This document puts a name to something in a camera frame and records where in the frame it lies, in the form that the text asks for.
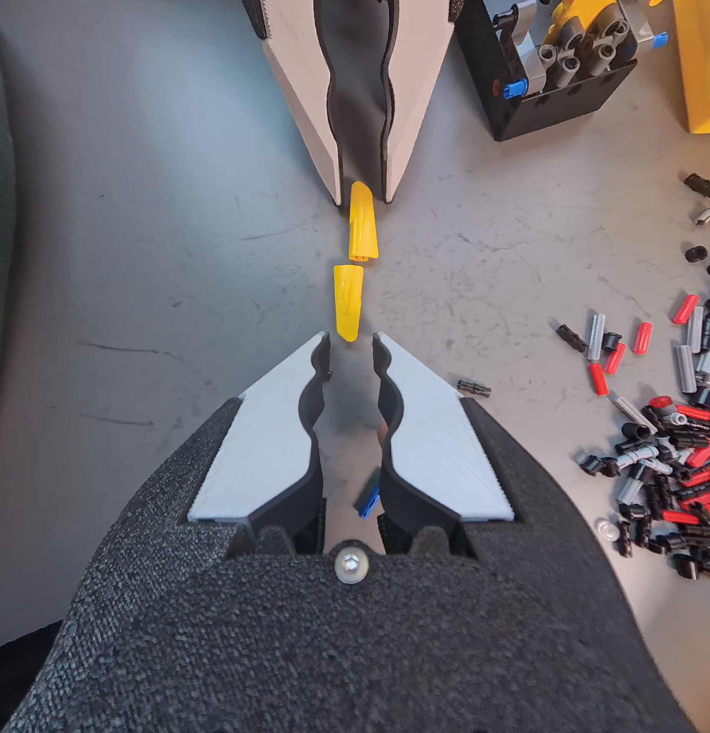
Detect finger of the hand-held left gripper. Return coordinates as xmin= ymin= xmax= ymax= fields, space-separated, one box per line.
xmin=380 ymin=0 xmax=456 ymax=205
xmin=262 ymin=0 xmax=343 ymax=207

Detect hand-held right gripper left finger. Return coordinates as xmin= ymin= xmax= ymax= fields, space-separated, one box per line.
xmin=188 ymin=331 xmax=332 ymax=555

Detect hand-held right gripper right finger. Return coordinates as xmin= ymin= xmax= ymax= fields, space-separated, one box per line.
xmin=372 ymin=332 xmax=515 ymax=555

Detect black and yellow lego model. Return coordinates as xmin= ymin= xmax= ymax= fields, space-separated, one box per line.
xmin=455 ymin=0 xmax=670 ymax=143

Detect yellow lego connector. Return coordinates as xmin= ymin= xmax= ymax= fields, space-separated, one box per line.
xmin=333 ymin=265 xmax=365 ymax=343
xmin=348 ymin=181 xmax=380 ymax=262

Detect pile of small lego pins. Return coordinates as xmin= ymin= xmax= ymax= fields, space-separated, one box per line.
xmin=557 ymin=172 xmax=710 ymax=580

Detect yellow plastic bin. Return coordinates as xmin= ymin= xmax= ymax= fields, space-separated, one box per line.
xmin=672 ymin=0 xmax=710 ymax=135

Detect black mesh pad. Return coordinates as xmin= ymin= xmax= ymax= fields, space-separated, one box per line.
xmin=0 ymin=621 xmax=64 ymax=733

